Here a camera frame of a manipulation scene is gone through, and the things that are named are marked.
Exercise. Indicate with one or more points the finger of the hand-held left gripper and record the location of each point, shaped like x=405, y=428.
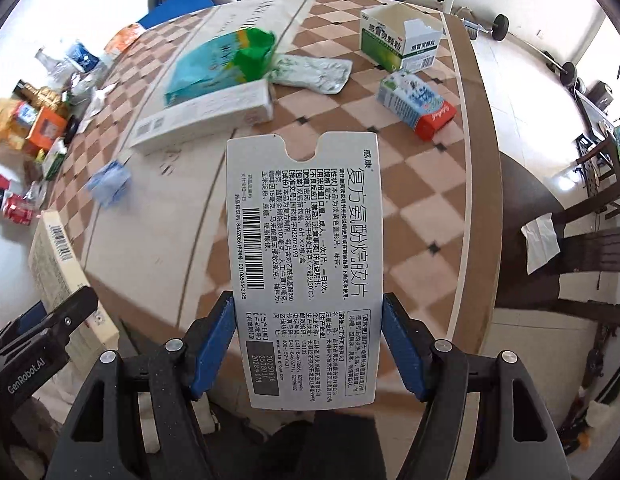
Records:
x=65, y=310

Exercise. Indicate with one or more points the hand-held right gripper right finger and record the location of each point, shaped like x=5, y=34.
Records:
x=403, y=347

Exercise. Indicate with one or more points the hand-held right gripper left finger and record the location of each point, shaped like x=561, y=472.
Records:
x=216, y=347

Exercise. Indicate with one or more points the cream cardboard box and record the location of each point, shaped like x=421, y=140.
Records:
x=60, y=255

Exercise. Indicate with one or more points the grey medicine box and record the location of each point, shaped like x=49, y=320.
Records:
x=310, y=260

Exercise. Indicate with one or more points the crumpled blue wrapper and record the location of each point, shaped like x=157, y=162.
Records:
x=109, y=182

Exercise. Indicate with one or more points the green white carton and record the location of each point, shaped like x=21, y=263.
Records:
x=54, y=159

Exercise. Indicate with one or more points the white tissue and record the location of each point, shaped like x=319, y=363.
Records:
x=540, y=240

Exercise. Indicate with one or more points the orange box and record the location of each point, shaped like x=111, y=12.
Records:
x=49, y=127

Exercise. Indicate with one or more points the yellow bag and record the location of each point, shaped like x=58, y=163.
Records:
x=5, y=122

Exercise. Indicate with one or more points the dark wooden chair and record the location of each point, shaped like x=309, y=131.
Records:
x=569, y=240

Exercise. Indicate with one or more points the long white box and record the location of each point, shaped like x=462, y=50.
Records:
x=200, y=117

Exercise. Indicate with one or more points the blue white milk carton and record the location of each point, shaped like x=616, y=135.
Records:
x=414, y=102

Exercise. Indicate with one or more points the blue white packet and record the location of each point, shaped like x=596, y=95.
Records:
x=82, y=56

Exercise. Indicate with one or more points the orange snack bag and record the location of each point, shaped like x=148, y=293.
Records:
x=124, y=39

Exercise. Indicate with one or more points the teal and green snack bag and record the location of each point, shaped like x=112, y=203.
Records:
x=215, y=62

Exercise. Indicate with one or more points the white green foil packet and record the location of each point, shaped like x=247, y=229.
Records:
x=312, y=72

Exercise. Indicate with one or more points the open green white medicine box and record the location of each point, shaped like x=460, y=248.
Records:
x=402, y=40

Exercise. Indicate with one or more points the black box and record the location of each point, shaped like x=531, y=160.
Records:
x=600, y=95

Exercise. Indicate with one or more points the blue mat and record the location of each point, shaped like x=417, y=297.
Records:
x=177, y=7

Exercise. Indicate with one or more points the black barbell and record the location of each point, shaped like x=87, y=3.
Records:
x=500, y=27

